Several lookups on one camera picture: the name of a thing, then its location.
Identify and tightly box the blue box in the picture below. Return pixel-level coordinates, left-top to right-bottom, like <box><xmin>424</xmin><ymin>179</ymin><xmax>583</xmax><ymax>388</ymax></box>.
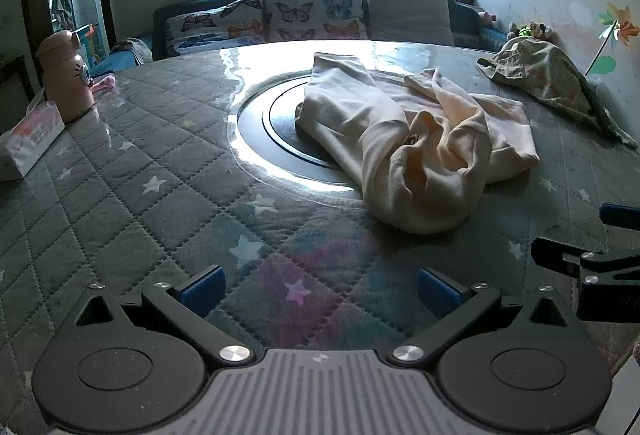
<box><xmin>75</xmin><ymin>24</ymin><xmax>101</xmax><ymax>66</ymax></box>

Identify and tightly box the pink bottle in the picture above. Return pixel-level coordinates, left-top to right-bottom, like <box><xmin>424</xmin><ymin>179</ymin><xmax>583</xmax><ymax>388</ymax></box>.
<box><xmin>37</xmin><ymin>29</ymin><xmax>96</xmax><ymax>123</ymax></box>

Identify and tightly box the small pink object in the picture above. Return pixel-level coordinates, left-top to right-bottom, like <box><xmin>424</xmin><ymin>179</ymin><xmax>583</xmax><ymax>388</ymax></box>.
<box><xmin>90</xmin><ymin>74</ymin><xmax>118</xmax><ymax>96</ymax></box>

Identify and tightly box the folded blanket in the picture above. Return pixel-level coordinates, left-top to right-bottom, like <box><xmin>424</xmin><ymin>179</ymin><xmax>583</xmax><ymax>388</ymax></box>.
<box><xmin>111</xmin><ymin>38</ymin><xmax>153</xmax><ymax>65</ymax></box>

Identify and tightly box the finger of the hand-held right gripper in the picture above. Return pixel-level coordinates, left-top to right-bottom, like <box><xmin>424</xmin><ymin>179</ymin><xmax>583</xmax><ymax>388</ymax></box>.
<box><xmin>531</xmin><ymin>237</ymin><xmax>640</xmax><ymax>283</ymax></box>
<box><xmin>600</xmin><ymin>202</ymin><xmax>640</xmax><ymax>230</ymax></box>

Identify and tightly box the round black hotplate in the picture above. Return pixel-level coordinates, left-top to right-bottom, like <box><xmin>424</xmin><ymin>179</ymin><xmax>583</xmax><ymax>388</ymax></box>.
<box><xmin>262</xmin><ymin>76</ymin><xmax>361</xmax><ymax>171</ymax></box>

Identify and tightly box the paper pinwheel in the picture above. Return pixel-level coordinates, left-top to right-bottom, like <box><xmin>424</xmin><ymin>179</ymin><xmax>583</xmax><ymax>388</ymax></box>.
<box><xmin>585</xmin><ymin>2</ymin><xmax>640</xmax><ymax>76</ymax></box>

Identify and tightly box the cream long-sleeved garment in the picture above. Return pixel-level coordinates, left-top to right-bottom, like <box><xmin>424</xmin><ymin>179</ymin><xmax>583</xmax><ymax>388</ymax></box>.
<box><xmin>295</xmin><ymin>51</ymin><xmax>541</xmax><ymax>235</ymax></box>

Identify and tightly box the green stuffed toy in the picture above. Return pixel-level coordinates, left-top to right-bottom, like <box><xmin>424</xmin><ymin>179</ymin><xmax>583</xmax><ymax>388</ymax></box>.
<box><xmin>507</xmin><ymin>21</ymin><xmax>553</xmax><ymax>40</ymax></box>

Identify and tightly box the tissue pack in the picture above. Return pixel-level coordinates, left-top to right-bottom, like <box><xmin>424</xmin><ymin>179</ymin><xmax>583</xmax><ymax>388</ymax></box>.
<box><xmin>0</xmin><ymin>92</ymin><xmax>67</xmax><ymax>182</ymax></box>

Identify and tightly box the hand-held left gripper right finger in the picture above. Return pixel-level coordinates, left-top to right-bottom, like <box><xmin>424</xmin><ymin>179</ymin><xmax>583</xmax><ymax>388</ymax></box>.
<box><xmin>387</xmin><ymin>267</ymin><xmax>571</xmax><ymax>368</ymax></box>

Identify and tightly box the plain grey pillow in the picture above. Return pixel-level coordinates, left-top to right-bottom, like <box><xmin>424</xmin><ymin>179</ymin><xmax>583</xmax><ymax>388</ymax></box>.
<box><xmin>366</xmin><ymin>0</ymin><xmax>456</xmax><ymax>47</ymax></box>

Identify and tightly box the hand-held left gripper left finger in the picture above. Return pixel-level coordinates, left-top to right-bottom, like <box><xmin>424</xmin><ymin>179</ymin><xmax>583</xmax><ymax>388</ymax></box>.
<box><xmin>75</xmin><ymin>265</ymin><xmax>256</xmax><ymax>366</ymax></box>

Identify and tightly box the small butterfly print pillow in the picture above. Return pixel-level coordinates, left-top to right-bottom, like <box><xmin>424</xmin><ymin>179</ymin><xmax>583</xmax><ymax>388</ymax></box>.
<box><xmin>165</xmin><ymin>0</ymin><xmax>266</xmax><ymax>58</ymax></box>

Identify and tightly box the green patterned garment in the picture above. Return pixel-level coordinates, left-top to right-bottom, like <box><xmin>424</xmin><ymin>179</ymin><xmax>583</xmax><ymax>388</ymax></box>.
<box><xmin>476</xmin><ymin>38</ymin><xmax>638</xmax><ymax>148</ymax></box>

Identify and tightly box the large butterfly print pillow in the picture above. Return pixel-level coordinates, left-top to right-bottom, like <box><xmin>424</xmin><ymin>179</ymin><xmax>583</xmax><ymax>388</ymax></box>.
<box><xmin>263</xmin><ymin>0</ymin><xmax>368</xmax><ymax>42</ymax></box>

